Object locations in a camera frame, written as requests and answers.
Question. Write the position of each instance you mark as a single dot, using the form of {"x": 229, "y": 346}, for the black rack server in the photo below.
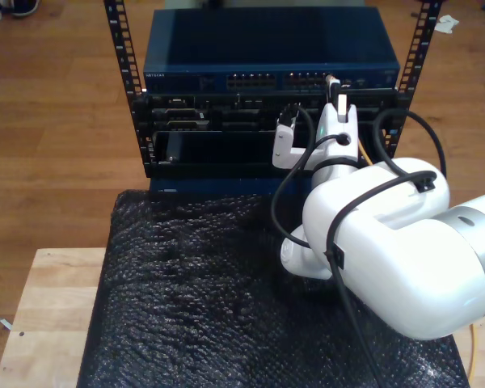
{"x": 226, "y": 117}

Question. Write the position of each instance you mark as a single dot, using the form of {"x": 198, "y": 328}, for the black shoe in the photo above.
{"x": 26, "y": 7}

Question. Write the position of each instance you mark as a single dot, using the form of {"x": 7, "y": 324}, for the black perforated rack post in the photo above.
{"x": 420, "y": 40}
{"x": 123, "y": 44}

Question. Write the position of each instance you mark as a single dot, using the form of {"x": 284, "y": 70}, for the black bubble mat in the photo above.
{"x": 206, "y": 303}

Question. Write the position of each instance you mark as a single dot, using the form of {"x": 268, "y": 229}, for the blue rack base unit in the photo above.
{"x": 226, "y": 185}

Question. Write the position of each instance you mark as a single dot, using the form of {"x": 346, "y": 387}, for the crumpled white paper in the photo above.
{"x": 446, "y": 24}

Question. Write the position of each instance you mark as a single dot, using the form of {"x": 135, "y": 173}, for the blue network switch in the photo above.
{"x": 266, "y": 40}

